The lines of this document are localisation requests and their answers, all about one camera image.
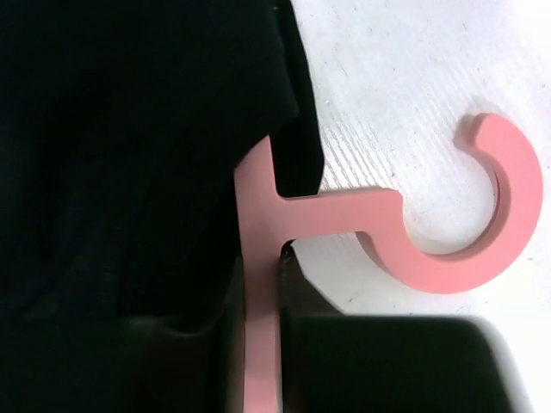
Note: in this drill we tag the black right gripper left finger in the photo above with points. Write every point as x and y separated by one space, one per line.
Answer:
186 352

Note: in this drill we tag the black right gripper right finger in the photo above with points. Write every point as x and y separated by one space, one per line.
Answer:
334 362

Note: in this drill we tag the pink hanger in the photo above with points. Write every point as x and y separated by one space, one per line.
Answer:
267 221

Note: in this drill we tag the black t shirt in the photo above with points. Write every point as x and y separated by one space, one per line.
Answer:
122 123

